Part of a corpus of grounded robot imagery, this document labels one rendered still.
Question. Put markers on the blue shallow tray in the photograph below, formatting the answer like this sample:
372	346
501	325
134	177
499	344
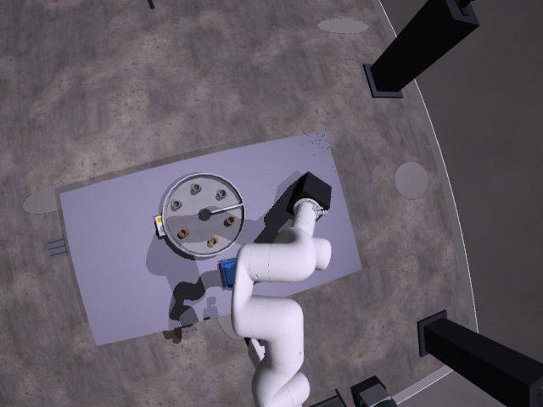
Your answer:
229	269

